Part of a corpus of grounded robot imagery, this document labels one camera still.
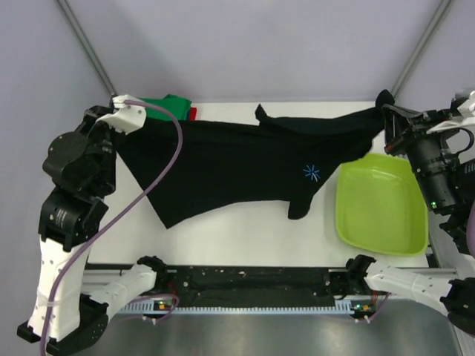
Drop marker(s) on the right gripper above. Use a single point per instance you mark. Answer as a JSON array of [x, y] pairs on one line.
[[401, 124]]

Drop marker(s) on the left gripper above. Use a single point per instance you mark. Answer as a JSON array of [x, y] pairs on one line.
[[90, 116]]

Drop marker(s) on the black t-shirt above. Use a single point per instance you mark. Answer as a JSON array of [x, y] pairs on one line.
[[201, 165]]

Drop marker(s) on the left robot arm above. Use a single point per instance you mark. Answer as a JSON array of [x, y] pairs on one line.
[[82, 166]]

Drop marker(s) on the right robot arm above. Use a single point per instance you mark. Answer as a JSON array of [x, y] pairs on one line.
[[447, 186]]

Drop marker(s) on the lime green plastic bin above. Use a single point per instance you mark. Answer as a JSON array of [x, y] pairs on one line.
[[379, 207]]

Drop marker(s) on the green folded t-shirt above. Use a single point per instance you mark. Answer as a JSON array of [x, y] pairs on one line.
[[177, 105]]

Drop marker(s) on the red folded t-shirt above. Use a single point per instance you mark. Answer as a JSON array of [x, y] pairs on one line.
[[192, 114]]

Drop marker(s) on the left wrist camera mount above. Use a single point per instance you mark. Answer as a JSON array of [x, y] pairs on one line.
[[128, 115]]

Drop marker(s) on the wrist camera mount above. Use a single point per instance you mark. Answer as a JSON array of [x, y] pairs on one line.
[[460, 114], [128, 115]]

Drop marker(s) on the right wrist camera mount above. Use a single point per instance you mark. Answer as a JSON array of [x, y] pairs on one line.
[[460, 114]]

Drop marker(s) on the right aluminium frame post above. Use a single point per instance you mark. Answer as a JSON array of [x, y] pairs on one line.
[[442, 10]]

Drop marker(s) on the aluminium frame post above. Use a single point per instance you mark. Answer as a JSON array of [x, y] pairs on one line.
[[87, 48], [442, 10]]

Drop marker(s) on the left aluminium frame post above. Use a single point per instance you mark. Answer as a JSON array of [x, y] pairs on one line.
[[87, 48]]

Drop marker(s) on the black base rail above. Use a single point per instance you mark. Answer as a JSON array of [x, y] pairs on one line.
[[252, 287]]

